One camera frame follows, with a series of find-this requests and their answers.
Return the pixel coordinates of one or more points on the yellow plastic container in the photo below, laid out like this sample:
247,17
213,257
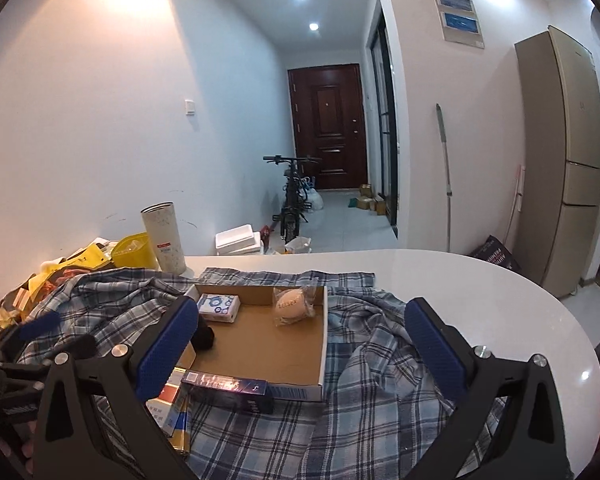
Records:
132,252

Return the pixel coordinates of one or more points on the black printed bag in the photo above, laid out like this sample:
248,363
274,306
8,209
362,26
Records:
495,255

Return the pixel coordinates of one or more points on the brown printed bag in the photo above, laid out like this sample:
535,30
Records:
0,315

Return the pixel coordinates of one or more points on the white light switch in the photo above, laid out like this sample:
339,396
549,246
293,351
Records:
190,106

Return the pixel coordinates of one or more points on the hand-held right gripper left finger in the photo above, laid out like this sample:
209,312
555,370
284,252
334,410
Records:
167,345

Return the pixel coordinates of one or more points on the small cardboard box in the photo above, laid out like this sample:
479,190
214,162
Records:
366,202
366,190
381,205

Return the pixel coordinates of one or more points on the dark blue box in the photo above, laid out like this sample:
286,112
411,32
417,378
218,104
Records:
230,390

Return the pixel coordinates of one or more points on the black cloth item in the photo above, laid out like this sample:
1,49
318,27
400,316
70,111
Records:
205,337

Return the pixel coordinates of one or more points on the cream tumbler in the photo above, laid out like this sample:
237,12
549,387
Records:
162,240

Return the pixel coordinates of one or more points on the dark brown door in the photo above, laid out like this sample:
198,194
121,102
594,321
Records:
327,125

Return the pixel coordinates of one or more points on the black bicycle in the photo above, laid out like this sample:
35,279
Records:
292,200

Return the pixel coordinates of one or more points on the grey electrical panel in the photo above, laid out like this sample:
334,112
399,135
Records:
457,15

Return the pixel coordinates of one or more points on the person's left hand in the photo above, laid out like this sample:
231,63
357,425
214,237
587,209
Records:
28,452

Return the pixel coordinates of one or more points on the yellow snack bag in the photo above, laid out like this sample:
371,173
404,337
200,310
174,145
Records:
87,257

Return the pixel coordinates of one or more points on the clear plastic bag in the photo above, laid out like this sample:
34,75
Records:
297,246

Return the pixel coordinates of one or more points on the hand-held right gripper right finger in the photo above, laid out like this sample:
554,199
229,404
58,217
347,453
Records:
432,350

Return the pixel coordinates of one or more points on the white box blue rings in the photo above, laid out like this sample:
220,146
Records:
219,307

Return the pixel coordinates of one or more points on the white foam box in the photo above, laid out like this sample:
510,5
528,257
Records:
237,240

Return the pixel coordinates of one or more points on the blue plaid shirt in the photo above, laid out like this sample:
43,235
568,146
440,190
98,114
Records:
380,335

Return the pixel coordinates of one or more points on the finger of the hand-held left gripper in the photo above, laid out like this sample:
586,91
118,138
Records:
75,347
40,325

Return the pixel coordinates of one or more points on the red white cigarette pack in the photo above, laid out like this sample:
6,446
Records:
169,392

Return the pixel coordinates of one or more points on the beige refrigerator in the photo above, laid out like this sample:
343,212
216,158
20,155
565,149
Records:
565,160

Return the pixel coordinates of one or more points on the white plastic bag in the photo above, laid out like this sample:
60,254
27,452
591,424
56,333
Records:
316,199

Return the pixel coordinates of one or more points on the packaged beige makeup sponge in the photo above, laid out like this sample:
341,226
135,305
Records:
290,305

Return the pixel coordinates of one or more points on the gold cigarette pack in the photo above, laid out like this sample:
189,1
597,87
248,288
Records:
181,435

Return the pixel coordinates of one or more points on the black framed glass door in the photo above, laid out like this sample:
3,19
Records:
385,110

